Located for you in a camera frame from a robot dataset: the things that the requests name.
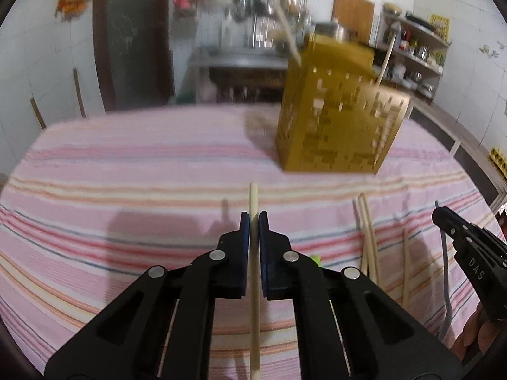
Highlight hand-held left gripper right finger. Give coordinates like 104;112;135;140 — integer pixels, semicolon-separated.
258;211;466;380

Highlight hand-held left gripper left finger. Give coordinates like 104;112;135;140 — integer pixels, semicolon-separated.
43;212;251;380

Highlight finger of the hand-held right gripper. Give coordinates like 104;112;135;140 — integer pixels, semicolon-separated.
432;206;476;255

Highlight grey thin stick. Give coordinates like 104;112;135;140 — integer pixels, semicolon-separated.
434;200;453;339

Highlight wooden chopstick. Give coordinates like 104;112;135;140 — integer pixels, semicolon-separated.
248;182;261;380
352;199;370;276
375;32;397;88
357;193;380;286
273;4;304;66
401;225;410;309

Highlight yellow perforated utensil holder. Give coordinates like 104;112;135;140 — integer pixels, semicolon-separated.
275;34;410;175

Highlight person's right hand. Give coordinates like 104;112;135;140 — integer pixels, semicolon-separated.
452;303;492;363

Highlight pink striped tablecloth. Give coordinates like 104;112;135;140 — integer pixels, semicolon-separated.
0;105;502;380

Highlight steel sink counter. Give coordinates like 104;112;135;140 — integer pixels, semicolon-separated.
188;45;290;104

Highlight black frying pan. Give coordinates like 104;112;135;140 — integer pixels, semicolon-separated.
404;13;434;28

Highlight steel cooking pot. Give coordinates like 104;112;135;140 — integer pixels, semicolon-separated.
315;23;349;42

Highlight wooden cutting board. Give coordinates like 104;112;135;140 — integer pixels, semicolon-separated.
332;0;375;44

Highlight brown frosted glass door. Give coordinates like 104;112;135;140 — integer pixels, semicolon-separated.
93;0;175;111

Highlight corner wall shelf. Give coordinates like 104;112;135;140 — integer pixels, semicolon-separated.
376;10;452;101

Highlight yellow wall poster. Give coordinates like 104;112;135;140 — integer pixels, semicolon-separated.
430;14;452;42

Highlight wooden stick against wall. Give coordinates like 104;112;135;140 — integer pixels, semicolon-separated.
72;68;87;119
30;98;47;131

